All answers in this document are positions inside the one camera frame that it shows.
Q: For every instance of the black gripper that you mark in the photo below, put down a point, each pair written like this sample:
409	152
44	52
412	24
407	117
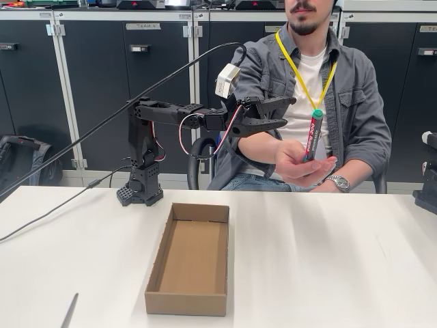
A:
246	127

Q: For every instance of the green and black marker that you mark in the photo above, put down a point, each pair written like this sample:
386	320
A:
314	133

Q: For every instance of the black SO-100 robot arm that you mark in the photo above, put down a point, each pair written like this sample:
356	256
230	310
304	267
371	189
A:
140	136

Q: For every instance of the person's left forearm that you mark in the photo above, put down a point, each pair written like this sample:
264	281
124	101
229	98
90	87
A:
358	172

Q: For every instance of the person's right hand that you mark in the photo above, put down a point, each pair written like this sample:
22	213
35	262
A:
293	167

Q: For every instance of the grey badge holder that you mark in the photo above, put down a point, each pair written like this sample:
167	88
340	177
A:
325	148

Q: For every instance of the black office chair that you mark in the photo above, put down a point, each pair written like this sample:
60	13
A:
194	164

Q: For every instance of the man in grey overshirt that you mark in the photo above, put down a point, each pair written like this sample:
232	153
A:
358	102

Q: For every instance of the silver wristwatch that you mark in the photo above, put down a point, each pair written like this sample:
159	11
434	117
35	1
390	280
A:
341	184

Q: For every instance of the black device with red logo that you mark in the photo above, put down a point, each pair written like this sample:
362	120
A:
256	4
140	4

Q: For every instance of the team tape label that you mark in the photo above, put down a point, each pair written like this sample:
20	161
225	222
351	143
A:
143	26
428	28

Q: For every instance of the open brown cardboard box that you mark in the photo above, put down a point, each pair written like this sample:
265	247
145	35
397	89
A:
194	256

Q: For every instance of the black robot device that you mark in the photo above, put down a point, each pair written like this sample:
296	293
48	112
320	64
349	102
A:
428	198

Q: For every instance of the green crate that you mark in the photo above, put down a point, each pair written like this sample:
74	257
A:
51	3

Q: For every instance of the black backpack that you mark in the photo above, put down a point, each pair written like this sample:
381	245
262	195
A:
20	160

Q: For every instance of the thin grey rod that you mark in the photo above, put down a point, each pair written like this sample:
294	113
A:
70	311

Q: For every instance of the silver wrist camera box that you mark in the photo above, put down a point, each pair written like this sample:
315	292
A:
227	82

